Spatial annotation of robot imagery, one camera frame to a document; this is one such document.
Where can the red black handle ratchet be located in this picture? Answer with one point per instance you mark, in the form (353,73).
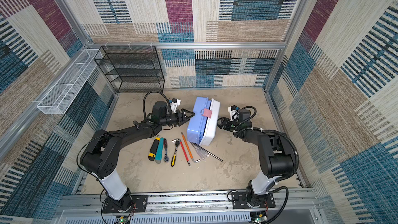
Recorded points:
(166,158)

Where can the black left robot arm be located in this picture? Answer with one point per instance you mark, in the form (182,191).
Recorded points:
(101,155)

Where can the white and blue toolbox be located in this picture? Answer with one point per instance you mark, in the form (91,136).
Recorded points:
(202,126)

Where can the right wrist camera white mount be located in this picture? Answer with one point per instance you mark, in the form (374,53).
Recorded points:
(233,110)

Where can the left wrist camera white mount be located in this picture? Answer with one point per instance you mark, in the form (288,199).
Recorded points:
(174,103)

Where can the white wire mesh basket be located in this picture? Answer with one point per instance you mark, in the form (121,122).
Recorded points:
(60,97)

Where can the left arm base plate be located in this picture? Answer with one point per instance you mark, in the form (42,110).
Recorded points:
(127,204)

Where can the aluminium front rail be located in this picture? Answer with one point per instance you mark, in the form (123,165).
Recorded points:
(160,202)

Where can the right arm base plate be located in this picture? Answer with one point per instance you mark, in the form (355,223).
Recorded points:
(243,200)

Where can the red hex key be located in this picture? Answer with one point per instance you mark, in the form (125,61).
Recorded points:
(185,154)

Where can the black hex key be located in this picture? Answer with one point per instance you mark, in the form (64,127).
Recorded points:
(206,151)

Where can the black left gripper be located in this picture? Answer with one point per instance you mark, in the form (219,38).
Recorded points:
(181,121)

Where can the black wire shelf rack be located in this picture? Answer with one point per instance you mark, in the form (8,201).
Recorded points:
(131,68)

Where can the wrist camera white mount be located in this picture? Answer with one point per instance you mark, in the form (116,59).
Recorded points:
(174,103)
(233,110)

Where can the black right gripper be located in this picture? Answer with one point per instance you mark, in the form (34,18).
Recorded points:
(224,120)

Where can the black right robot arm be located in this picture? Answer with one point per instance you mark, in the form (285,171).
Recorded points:
(278,156)

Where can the black yellow utility knife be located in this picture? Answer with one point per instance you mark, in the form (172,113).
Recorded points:
(153,149)

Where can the teal utility knife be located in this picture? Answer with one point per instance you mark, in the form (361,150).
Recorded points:
(159,153)

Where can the yellow black handle ratchet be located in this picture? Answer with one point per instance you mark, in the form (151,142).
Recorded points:
(177,143)

